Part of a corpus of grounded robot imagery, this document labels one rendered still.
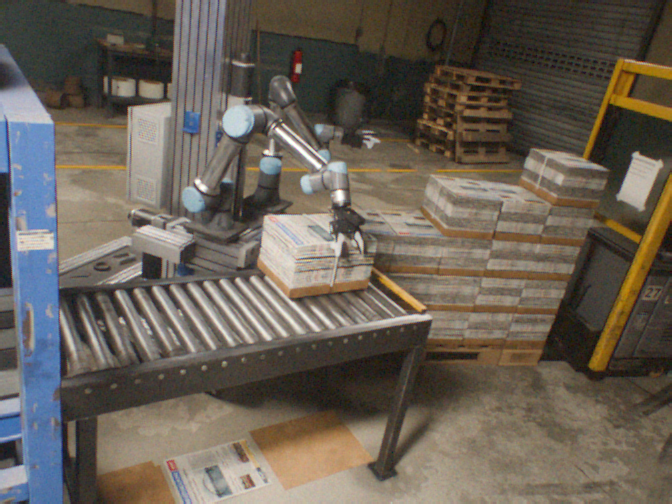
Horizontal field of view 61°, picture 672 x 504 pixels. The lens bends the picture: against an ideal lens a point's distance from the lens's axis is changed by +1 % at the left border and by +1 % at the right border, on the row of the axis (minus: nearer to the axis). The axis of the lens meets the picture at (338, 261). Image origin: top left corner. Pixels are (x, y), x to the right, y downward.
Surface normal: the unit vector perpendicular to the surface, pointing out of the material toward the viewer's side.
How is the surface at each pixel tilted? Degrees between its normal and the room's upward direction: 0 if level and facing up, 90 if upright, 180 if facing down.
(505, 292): 90
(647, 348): 90
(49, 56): 90
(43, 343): 90
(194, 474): 1
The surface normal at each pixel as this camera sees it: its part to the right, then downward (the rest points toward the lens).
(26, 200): 0.52, 0.43
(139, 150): -0.36, 0.32
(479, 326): 0.24, 0.43
